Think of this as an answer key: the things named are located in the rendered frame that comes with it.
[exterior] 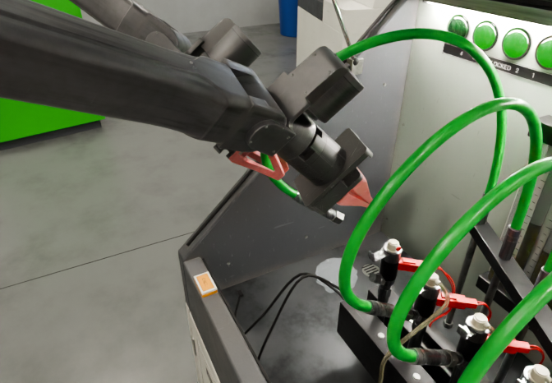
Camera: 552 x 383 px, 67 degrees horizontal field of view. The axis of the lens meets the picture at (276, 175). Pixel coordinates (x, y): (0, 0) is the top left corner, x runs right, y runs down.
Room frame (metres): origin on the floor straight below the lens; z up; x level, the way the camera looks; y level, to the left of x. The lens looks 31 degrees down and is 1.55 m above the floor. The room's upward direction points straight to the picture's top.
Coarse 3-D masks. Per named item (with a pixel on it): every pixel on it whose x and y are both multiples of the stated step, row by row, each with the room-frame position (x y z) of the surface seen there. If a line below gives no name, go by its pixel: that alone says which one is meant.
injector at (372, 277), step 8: (384, 248) 0.49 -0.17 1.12; (392, 256) 0.48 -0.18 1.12; (400, 256) 0.49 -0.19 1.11; (384, 264) 0.48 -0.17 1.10; (392, 264) 0.48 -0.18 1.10; (384, 272) 0.48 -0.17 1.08; (392, 272) 0.48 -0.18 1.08; (376, 280) 0.47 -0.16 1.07; (384, 280) 0.48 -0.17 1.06; (392, 280) 0.48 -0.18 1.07; (384, 288) 0.49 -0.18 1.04; (384, 296) 0.48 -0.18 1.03
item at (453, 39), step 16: (400, 32) 0.56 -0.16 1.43; (416, 32) 0.56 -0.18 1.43; (432, 32) 0.57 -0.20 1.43; (448, 32) 0.57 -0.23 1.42; (352, 48) 0.56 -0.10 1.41; (368, 48) 0.56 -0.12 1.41; (464, 48) 0.57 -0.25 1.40; (480, 48) 0.58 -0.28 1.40; (480, 64) 0.58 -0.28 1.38; (496, 80) 0.57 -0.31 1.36; (496, 96) 0.58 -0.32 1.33; (496, 112) 0.58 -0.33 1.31; (496, 128) 0.59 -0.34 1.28; (496, 144) 0.58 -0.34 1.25; (496, 160) 0.58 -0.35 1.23; (496, 176) 0.58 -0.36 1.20; (288, 192) 0.55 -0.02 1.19
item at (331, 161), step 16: (320, 128) 0.46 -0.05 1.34; (320, 144) 0.43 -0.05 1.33; (336, 144) 0.45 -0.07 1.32; (352, 144) 0.46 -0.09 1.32; (288, 160) 0.43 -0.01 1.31; (304, 160) 0.42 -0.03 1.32; (320, 160) 0.42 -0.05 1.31; (336, 160) 0.43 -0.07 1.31; (352, 160) 0.43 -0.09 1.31; (304, 176) 0.44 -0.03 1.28; (320, 176) 0.43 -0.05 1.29; (336, 176) 0.43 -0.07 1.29; (304, 192) 0.44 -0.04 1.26; (320, 192) 0.42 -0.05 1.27
